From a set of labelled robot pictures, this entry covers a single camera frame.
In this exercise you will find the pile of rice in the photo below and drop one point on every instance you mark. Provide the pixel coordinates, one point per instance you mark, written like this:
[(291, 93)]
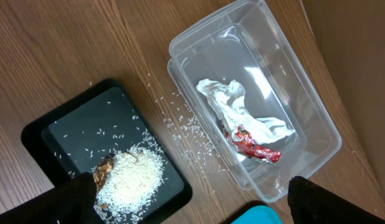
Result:
[(131, 186)]

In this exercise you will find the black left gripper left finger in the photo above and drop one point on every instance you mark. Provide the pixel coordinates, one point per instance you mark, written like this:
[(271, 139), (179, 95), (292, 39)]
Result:
[(71, 202)]

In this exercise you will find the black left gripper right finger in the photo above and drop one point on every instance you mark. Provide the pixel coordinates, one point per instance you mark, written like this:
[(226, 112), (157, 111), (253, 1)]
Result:
[(310, 203)]

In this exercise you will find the black tray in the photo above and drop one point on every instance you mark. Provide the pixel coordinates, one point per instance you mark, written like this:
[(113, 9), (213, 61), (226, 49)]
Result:
[(100, 122)]

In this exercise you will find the brown food scrap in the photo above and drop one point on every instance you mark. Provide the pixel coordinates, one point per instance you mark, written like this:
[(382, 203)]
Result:
[(101, 172)]

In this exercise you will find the red snack wrapper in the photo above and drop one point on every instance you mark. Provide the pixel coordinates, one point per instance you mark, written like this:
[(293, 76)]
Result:
[(249, 147)]

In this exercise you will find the clear plastic bin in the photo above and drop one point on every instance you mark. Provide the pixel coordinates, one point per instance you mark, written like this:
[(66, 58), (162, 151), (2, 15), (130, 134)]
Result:
[(243, 42)]

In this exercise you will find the white tissue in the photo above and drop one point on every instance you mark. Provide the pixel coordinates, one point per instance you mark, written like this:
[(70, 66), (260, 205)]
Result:
[(227, 101)]

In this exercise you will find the teal plastic tray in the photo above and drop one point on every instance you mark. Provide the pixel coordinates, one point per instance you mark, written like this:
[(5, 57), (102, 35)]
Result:
[(260, 214)]

